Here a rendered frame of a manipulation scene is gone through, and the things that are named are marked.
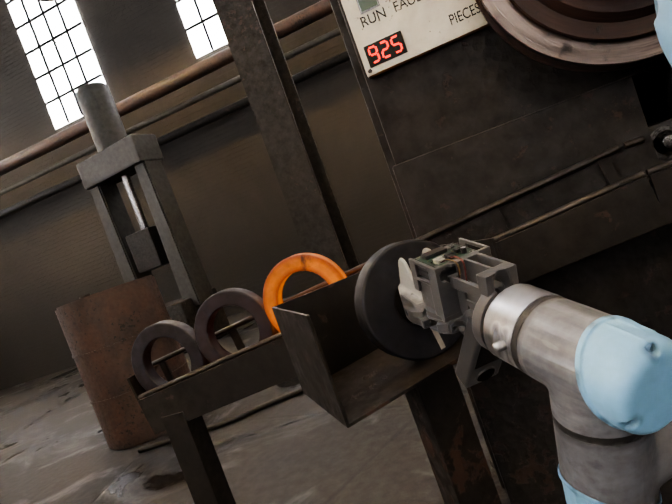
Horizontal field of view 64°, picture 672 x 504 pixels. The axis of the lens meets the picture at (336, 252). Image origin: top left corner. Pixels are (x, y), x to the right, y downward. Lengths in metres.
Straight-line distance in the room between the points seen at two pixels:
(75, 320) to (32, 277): 6.91
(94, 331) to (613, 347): 3.01
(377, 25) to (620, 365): 0.89
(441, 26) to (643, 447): 0.86
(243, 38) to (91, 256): 6.05
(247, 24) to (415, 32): 2.88
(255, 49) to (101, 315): 1.99
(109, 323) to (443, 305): 2.78
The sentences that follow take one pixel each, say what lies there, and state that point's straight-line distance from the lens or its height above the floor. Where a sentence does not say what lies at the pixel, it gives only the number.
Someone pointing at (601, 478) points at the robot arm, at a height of 0.55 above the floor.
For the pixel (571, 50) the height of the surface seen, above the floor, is 0.94.
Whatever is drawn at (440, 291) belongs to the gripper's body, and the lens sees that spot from 0.56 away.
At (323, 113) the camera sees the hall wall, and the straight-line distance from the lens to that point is 7.41.
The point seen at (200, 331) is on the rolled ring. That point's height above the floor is 0.68.
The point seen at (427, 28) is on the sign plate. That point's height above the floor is 1.10.
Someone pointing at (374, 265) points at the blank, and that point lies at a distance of 0.67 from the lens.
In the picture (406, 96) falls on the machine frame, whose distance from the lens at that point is 1.15.
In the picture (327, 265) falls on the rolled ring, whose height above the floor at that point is 0.73.
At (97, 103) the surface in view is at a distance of 6.59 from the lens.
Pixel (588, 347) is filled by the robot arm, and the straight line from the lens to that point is 0.44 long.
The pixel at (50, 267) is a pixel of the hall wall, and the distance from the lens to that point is 9.91.
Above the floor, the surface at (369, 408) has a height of 0.59.
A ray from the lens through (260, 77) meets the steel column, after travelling 3.87.
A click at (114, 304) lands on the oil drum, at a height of 0.79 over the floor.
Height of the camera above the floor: 0.81
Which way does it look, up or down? 3 degrees down
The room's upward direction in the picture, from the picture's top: 20 degrees counter-clockwise
